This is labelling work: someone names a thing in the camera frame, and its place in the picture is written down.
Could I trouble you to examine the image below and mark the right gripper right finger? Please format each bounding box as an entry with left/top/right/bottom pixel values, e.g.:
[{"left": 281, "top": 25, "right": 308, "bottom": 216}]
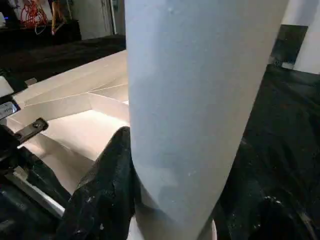
[{"left": 217, "top": 165, "right": 320, "bottom": 240}]

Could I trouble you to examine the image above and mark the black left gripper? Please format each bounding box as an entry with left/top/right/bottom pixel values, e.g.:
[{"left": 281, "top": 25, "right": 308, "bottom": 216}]
[{"left": 0, "top": 97, "right": 71, "bottom": 240}]

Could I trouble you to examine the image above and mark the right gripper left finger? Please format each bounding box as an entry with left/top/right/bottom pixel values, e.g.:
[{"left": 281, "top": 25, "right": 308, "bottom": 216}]
[{"left": 54, "top": 126, "right": 137, "bottom": 240}]

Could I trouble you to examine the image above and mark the white plastic table top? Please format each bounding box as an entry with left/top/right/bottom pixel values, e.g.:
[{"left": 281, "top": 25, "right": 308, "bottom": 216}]
[{"left": 9, "top": 49, "right": 132, "bottom": 201}]

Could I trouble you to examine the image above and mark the white plastic table leg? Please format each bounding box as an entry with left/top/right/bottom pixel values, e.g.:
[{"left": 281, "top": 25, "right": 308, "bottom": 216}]
[
  {"left": 123, "top": 0, "right": 290, "bottom": 240},
  {"left": 292, "top": 0, "right": 320, "bottom": 76}
]

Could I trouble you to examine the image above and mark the black work mat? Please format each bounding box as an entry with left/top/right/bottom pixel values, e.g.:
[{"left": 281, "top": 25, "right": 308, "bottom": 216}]
[{"left": 0, "top": 34, "right": 320, "bottom": 240}]

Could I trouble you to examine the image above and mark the dark cabinet with yellow label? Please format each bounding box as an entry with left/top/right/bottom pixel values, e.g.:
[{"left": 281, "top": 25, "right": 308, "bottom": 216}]
[{"left": 270, "top": 24, "right": 308, "bottom": 70}]

